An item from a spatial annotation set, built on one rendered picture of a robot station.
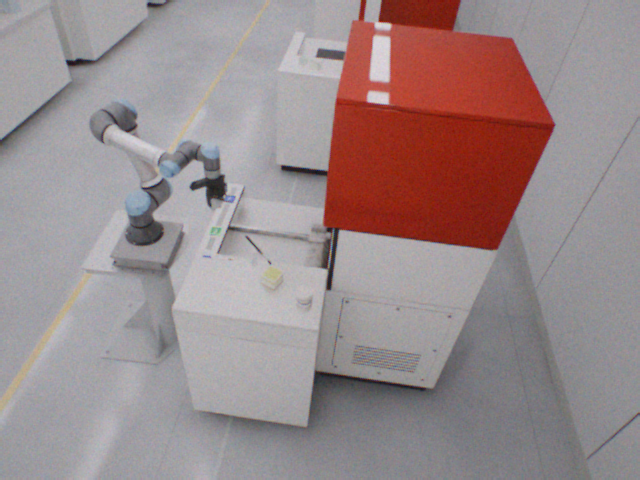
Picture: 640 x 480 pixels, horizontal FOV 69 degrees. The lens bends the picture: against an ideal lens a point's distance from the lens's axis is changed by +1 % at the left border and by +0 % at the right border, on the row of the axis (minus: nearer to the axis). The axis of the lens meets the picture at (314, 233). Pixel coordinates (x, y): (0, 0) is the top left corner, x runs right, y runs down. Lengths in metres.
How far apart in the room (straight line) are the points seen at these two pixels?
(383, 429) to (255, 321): 1.19
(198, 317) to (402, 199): 0.98
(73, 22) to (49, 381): 4.38
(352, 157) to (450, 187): 0.39
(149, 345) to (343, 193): 1.76
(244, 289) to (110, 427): 1.23
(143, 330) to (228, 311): 1.28
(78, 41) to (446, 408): 5.56
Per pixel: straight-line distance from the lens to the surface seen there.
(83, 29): 6.46
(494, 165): 1.84
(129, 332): 3.25
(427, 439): 2.91
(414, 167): 1.80
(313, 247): 2.40
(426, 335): 2.53
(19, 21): 5.42
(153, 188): 2.42
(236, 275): 2.15
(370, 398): 2.94
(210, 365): 2.36
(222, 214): 2.47
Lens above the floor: 2.56
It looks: 43 degrees down
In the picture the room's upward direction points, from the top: 5 degrees clockwise
